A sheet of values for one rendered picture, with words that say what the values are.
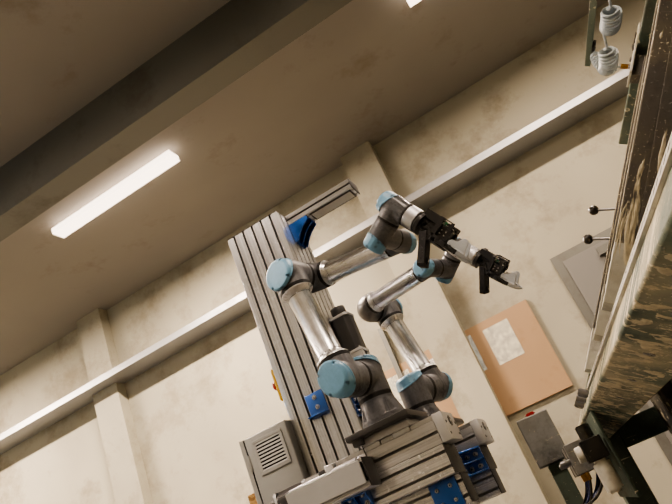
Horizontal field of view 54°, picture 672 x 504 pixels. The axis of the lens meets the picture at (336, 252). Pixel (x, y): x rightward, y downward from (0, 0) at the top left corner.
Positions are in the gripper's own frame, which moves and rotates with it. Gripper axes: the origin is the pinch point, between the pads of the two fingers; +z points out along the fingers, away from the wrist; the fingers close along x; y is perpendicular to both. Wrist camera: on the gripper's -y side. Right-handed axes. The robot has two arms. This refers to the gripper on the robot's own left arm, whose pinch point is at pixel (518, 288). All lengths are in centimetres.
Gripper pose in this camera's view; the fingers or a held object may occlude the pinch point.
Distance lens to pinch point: 265.0
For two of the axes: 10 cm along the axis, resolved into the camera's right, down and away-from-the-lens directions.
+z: 7.3, 4.8, -4.9
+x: 5.9, -0.7, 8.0
